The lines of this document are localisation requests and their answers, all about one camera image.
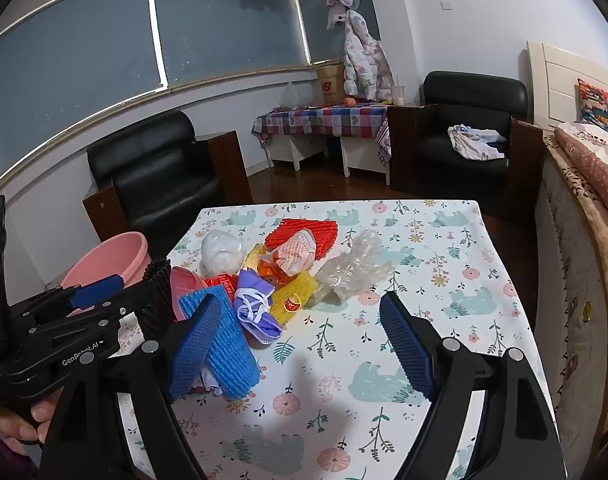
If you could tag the white printed wrapper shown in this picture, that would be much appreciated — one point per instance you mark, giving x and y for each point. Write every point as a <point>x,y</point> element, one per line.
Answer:
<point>296,250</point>

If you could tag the plastic cup with straw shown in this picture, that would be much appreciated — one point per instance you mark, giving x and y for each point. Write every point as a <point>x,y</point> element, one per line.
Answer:
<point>397,96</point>

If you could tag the red plastic lid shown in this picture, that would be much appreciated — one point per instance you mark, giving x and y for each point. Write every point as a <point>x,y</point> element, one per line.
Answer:
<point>186,285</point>

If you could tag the orange clear plastic wrapper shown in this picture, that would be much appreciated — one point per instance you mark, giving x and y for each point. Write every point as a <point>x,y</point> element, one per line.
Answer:
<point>279,271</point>

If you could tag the white plush hat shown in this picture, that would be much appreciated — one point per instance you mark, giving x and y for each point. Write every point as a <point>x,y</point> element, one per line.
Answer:
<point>336,17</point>

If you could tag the white lace bedsheet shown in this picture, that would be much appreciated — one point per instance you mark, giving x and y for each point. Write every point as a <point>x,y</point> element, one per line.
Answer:
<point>604,142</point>

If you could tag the crumpled light clothes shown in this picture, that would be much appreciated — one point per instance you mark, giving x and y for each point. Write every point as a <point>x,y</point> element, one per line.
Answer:
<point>471,145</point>

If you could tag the red wrapper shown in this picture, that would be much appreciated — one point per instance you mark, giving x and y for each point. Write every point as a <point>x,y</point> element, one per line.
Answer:
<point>224,284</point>

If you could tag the red foam net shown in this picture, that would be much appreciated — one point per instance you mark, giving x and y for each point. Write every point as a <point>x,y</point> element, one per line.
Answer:
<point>324,240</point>

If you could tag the brown paper bag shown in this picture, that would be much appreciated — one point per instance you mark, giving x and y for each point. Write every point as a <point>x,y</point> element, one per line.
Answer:
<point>331,85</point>

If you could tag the purple face mask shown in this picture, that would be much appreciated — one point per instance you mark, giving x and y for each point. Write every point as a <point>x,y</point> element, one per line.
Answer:
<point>259,327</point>

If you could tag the pastel printed puffer jacket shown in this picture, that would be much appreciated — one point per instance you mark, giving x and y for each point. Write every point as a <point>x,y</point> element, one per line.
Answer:
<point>364,55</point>

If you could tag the blue foam net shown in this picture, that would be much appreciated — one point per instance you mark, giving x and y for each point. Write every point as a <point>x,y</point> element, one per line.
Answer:
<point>234,360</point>

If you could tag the bed with patterned bedding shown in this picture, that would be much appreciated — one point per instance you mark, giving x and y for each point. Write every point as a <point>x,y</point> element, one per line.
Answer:
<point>584,285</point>

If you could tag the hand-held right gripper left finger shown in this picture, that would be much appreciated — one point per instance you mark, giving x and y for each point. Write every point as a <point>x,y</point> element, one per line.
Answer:
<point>194,345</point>

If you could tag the yellow banana peel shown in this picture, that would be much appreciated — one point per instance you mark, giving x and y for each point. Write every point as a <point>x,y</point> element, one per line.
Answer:
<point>254,257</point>

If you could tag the small clear plastic bag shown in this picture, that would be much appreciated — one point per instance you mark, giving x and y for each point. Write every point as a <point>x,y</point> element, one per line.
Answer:
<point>291,96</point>

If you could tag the black leather armchair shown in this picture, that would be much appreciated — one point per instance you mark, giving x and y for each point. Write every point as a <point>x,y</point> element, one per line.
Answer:
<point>474,95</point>
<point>154,175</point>

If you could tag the white paper scrap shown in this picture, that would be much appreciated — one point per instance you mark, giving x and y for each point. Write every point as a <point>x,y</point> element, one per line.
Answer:
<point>210,384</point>

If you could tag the cream bed headboard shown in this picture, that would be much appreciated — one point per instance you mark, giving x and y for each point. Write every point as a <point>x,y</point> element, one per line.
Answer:
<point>554,80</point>

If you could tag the colourful printed pillow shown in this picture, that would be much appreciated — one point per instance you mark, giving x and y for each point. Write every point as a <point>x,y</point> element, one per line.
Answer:
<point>599,105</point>

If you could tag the blue roller blind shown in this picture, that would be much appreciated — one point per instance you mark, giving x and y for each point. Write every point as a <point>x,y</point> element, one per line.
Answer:
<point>319,25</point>
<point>224,25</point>
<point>74,70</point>

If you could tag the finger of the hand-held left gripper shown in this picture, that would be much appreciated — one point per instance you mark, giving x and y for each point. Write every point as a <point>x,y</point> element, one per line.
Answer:
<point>96,291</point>
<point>129,305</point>

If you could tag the pink dotted quilt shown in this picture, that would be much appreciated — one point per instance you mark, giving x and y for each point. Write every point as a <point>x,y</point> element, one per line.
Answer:
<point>599,170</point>

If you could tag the yellow foam net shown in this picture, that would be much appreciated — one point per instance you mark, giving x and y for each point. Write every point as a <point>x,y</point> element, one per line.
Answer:
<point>294,295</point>

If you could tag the person's left hand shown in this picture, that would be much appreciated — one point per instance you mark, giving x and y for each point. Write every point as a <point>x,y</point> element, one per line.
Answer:
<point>9,427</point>

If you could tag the white desk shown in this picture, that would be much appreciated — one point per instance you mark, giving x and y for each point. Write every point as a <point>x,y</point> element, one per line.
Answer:
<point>364,160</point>

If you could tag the pink plastic basin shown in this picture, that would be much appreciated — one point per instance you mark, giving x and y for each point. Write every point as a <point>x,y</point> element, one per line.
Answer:
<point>114,255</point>

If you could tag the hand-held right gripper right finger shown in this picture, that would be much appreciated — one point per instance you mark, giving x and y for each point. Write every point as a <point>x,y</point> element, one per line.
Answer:
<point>406,345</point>

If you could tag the white plastic bag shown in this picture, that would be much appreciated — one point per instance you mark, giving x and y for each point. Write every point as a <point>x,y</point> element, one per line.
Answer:
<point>221,252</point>

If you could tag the checkered cloth side table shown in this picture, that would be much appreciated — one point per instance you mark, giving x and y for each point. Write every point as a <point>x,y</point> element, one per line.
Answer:
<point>324,120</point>

